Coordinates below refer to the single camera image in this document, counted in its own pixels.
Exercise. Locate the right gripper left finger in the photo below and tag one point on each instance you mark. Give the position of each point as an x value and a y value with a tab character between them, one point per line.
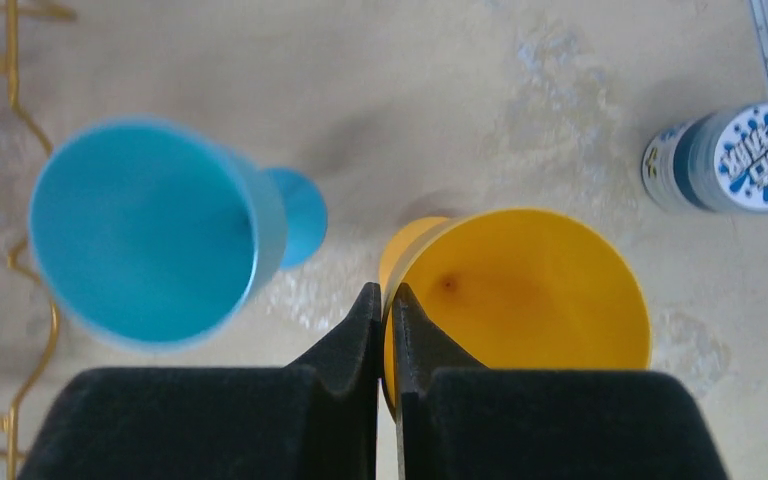
315	418

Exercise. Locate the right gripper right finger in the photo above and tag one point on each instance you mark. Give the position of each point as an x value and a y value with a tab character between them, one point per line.
458	419

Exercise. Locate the yellow wine glass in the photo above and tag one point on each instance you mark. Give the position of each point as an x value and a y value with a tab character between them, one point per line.
522	288

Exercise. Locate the blue wine glass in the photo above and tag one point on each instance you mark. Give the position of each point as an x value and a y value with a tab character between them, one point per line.
152	235

